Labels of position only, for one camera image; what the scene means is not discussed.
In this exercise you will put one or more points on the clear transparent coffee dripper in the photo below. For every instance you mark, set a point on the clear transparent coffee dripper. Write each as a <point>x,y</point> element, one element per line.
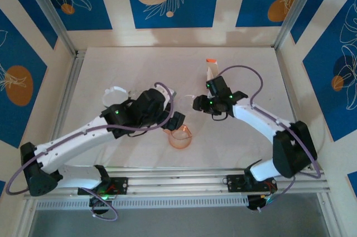
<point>185,104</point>

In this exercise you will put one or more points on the orange translucent coffee dripper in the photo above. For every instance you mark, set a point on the orange translucent coffee dripper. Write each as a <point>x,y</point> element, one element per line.
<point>181,140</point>

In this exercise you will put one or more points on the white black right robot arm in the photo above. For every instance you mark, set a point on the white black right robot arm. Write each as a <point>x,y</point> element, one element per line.
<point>256,120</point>

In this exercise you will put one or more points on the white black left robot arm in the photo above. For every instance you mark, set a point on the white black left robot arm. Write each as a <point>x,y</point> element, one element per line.
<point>78,139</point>

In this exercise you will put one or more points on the black base electronics module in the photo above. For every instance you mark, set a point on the black base electronics module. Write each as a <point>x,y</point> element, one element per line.
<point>255,202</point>
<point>100,205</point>

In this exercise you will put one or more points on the long aluminium mounting rail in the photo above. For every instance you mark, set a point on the long aluminium mounting rail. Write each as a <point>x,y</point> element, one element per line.
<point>178,181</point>

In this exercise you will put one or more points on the aluminium table side rail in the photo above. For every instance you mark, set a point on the aluminium table side rail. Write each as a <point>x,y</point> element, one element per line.
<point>283,67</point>
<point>66,103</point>

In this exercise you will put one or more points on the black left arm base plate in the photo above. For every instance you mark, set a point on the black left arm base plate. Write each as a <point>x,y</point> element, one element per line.
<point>120,185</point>

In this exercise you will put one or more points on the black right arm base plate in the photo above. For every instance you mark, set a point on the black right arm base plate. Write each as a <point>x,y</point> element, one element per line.
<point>232,182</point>

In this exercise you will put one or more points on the aluminium frame post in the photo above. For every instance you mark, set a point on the aluminium frame post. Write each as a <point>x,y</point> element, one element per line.
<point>50,11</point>
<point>301,11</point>

